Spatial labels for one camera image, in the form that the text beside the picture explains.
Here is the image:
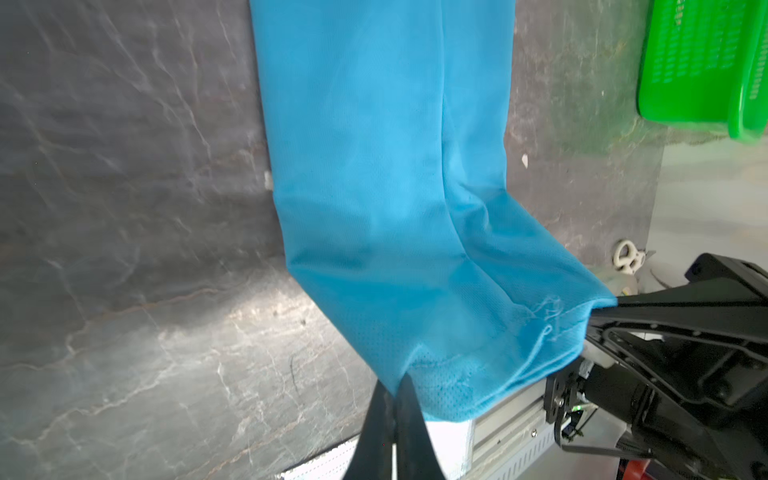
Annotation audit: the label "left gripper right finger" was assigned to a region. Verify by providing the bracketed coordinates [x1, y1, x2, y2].
[394, 375, 446, 480]

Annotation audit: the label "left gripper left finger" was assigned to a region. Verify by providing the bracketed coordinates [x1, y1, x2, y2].
[343, 381, 395, 480]

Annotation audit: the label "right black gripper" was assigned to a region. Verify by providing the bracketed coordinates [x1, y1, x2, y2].
[544, 278, 767, 456]

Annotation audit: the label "green plastic basket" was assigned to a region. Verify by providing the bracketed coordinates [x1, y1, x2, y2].
[637, 0, 767, 143]

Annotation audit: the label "teal t-shirt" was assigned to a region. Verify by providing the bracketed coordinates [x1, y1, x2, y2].
[251, 1, 617, 422]

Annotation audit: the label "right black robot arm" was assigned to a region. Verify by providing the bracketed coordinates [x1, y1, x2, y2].
[544, 279, 767, 479]

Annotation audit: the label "clear plastic bag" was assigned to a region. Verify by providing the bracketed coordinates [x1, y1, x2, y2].
[276, 421, 473, 479]

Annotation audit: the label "white scissors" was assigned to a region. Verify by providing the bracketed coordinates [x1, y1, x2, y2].
[612, 239, 656, 275]

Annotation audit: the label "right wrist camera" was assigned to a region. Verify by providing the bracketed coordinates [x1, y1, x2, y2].
[685, 253, 767, 292]

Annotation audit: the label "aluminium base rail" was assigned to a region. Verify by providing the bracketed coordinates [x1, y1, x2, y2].
[462, 380, 554, 479]

